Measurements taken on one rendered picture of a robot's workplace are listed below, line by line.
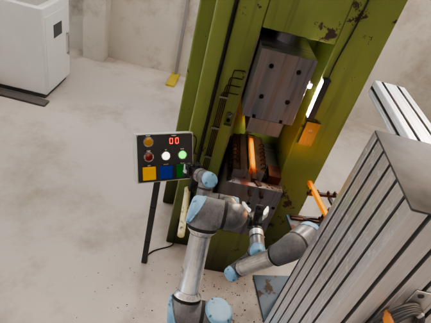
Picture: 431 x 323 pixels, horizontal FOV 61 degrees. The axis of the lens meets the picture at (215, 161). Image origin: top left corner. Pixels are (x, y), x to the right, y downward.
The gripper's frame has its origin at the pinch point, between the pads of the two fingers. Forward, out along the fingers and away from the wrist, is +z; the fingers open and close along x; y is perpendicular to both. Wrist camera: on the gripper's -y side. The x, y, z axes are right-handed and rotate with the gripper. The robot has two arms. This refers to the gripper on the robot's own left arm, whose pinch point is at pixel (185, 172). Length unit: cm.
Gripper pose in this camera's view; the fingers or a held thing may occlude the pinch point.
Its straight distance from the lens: 211.1
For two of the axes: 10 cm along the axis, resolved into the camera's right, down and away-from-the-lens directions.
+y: 0.0, -9.9, -1.7
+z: -4.3, -1.5, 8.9
